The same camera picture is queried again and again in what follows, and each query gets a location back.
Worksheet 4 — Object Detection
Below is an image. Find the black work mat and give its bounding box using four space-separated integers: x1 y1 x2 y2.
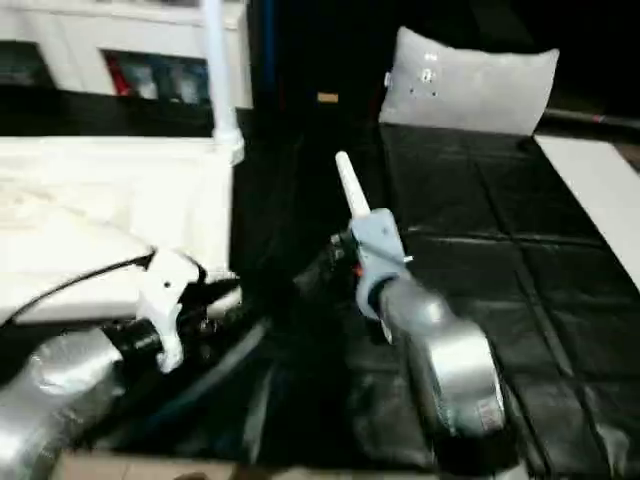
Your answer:
0 85 640 471

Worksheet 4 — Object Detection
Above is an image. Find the white plastic table leg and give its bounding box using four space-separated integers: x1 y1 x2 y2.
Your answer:
332 150 374 223
198 0 247 163

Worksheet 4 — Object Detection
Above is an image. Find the white plastic table top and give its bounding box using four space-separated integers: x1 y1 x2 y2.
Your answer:
0 133 247 328

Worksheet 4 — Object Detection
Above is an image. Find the white cabinet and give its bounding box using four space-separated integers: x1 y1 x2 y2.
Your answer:
0 0 251 107

